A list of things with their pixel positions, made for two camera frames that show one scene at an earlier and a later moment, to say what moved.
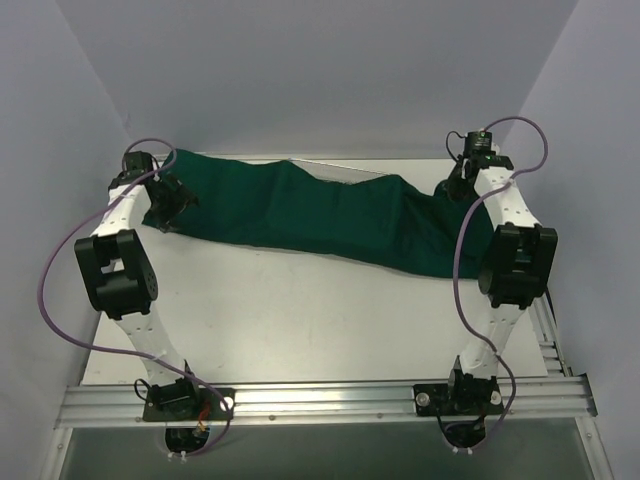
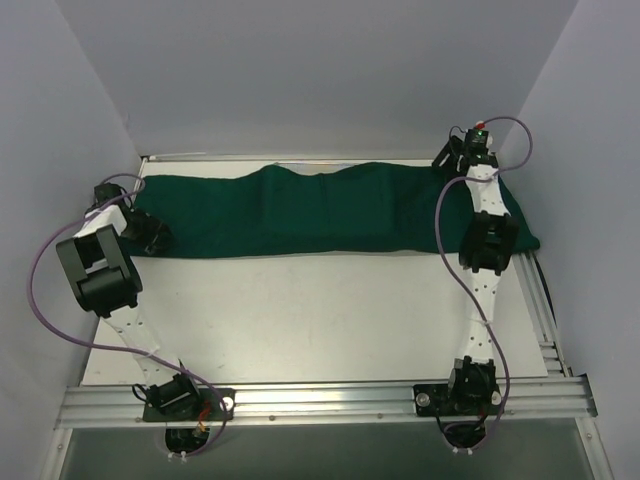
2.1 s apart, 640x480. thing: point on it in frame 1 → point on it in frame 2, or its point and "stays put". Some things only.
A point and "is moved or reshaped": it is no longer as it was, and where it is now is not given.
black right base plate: x=458 y=399 stays put
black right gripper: x=451 y=187 → x=445 y=154
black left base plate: x=188 y=404 stays put
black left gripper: x=173 y=198 → x=151 y=233
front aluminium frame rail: x=528 y=398 stays put
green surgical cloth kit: x=306 y=207 is moved or reshaped
